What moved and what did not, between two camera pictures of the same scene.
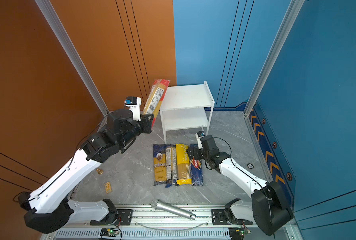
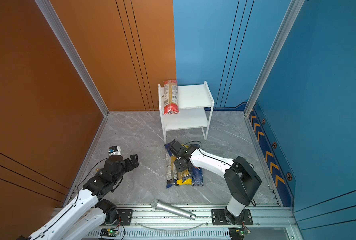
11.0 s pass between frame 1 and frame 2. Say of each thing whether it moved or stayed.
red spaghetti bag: moved
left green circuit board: stayed
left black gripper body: moved
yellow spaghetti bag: stayed
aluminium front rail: stayed
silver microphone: stayed
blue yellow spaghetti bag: moved
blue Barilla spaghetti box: stayed
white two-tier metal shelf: stayed
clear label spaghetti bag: stayed
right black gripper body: moved
